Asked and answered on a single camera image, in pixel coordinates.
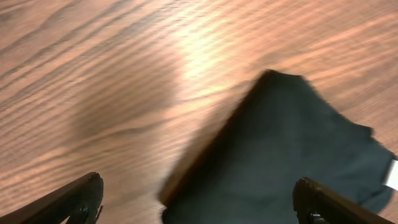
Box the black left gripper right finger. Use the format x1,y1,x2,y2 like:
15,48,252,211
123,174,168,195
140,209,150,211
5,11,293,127
292,177,394,224

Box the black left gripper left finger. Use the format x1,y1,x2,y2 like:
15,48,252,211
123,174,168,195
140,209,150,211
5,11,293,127
1,172,104,224

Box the black t-shirt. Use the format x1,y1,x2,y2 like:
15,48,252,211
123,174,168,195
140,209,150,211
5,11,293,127
162,70,395,224

